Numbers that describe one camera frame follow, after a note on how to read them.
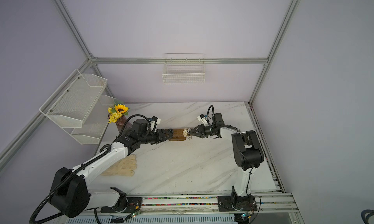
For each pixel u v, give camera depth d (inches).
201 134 32.4
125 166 33.8
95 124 36.4
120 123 35.0
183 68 37.3
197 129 33.9
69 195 15.9
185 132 36.6
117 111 32.8
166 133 29.9
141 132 25.6
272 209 28.9
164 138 28.8
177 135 37.0
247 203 26.8
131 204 28.7
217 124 31.5
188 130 36.6
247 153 20.4
